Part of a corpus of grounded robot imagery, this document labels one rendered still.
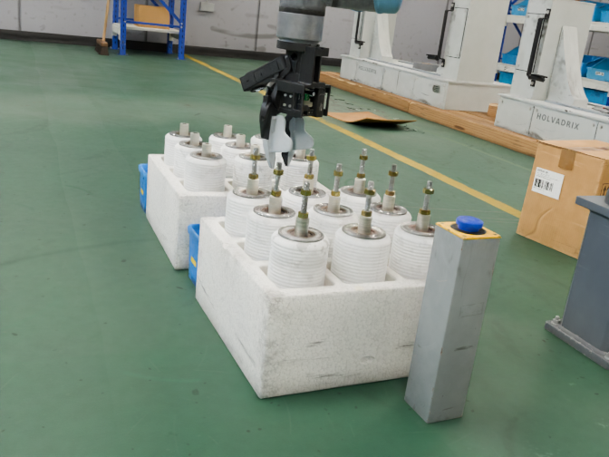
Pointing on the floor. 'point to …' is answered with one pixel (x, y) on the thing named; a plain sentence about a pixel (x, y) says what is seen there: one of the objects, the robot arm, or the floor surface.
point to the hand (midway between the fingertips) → (276, 159)
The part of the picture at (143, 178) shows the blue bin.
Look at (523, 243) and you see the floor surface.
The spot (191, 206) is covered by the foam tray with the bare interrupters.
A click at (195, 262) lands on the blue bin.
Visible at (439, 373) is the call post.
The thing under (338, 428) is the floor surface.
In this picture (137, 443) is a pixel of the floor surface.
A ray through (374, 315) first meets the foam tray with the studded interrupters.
